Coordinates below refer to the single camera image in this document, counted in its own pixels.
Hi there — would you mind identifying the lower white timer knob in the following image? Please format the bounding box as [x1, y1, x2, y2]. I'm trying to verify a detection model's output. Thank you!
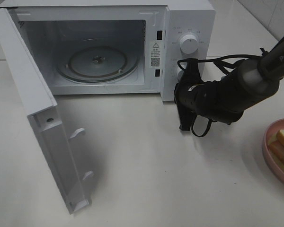
[176, 67, 185, 81]

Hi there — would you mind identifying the white microwave oven body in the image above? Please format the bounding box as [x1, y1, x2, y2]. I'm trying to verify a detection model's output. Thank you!
[0, 0, 215, 101]

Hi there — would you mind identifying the white warning label sticker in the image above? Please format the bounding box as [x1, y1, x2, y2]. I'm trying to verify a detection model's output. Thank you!
[149, 40, 163, 69]

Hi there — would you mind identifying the pink round plate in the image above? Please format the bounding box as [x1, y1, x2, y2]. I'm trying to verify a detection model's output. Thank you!
[262, 119, 284, 183]

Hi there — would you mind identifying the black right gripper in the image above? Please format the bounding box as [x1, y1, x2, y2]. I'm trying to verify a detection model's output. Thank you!
[174, 58, 218, 131]

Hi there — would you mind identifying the upper white power knob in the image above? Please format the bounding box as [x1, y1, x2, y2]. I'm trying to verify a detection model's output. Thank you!
[180, 33, 199, 54]

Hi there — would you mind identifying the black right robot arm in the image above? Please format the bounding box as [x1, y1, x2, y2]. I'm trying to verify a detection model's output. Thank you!
[174, 36, 284, 137]

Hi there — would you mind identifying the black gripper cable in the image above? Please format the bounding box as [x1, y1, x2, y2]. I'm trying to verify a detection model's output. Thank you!
[177, 48, 268, 137]

